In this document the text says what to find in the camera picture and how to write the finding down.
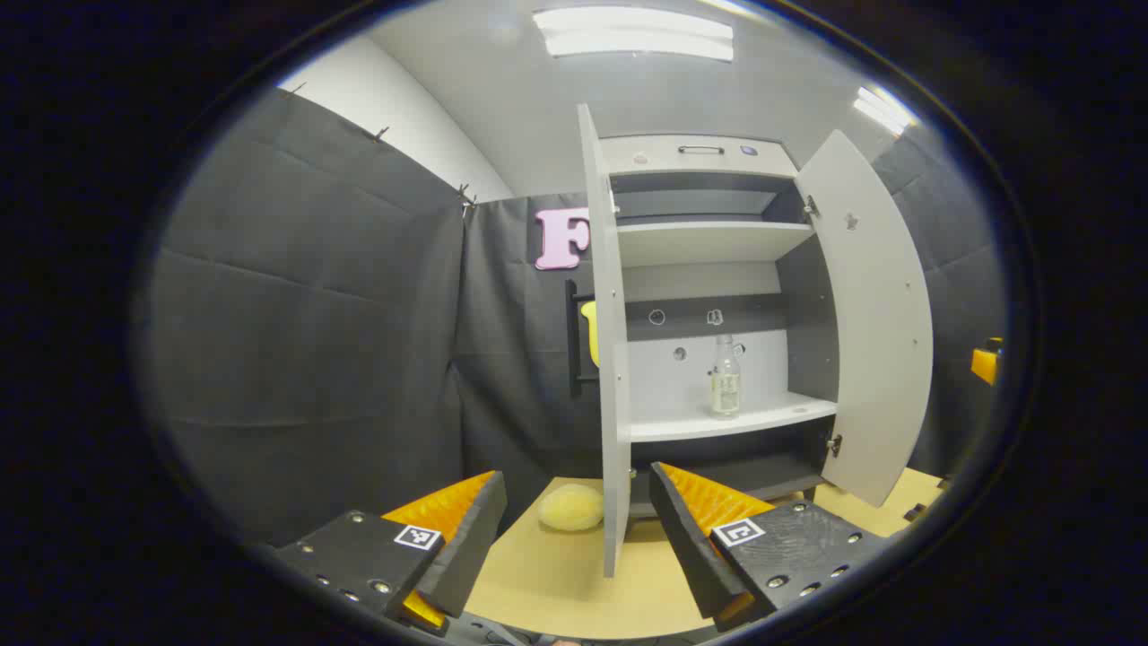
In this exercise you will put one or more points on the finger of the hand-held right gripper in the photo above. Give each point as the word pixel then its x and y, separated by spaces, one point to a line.
pixel 985 365

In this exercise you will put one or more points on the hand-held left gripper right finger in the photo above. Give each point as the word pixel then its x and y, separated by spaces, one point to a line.
pixel 686 547

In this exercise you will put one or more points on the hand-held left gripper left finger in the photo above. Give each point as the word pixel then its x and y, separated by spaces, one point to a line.
pixel 471 547

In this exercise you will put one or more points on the round yellow coaster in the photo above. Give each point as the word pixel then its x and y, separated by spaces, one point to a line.
pixel 571 507

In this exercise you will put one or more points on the grey door with paired stickers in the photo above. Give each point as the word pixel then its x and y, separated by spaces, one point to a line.
pixel 879 314

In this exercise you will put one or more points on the grey door with checkered sticker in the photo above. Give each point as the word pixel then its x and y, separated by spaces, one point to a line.
pixel 614 404

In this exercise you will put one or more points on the clear glass bottle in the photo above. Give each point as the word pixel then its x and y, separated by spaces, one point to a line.
pixel 726 377

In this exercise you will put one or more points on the white cabinet shelf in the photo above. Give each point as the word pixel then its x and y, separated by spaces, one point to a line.
pixel 708 242
pixel 682 426

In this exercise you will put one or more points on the grey cabinet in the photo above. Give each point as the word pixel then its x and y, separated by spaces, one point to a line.
pixel 682 377

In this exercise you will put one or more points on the small ceiling light panel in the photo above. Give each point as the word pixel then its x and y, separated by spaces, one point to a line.
pixel 883 108

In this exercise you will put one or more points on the black backdrop cloth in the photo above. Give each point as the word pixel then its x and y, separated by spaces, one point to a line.
pixel 314 314

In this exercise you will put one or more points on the long ceiling light panel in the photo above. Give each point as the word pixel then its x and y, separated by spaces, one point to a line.
pixel 632 33

